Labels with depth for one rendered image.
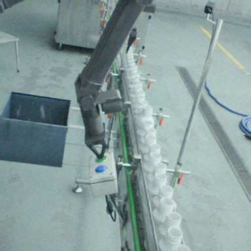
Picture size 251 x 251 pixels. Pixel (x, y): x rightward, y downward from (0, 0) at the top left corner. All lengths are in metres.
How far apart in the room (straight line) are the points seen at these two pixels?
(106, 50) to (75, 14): 4.93
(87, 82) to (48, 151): 0.84
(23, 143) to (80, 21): 4.24
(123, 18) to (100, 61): 0.14
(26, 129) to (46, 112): 0.31
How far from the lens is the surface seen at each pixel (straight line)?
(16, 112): 2.14
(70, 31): 6.01
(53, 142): 1.84
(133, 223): 1.24
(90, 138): 1.21
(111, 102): 1.17
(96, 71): 1.07
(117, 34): 1.01
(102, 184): 1.22
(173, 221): 1.02
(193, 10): 11.82
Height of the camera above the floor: 1.78
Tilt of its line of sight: 26 degrees down
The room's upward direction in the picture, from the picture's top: 12 degrees clockwise
